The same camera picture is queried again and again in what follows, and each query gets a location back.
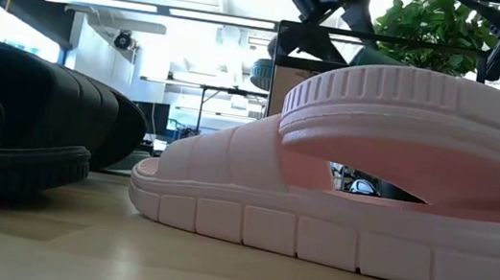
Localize black foam slide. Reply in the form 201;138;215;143
0;32;159;178
0;82;101;224

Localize pink foam slide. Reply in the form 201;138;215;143
120;96;500;280
272;51;500;216

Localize black computer monitor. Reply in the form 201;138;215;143
129;99;173;138

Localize round black wall camera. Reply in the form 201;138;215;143
112;29;136;53

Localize bright office window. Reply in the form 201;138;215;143
0;5;67;65

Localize black leg standing desk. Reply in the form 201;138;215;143
133;75;270;146

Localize green leafy plant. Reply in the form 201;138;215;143
369;0;500;82

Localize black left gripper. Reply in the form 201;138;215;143
256;0;381;69

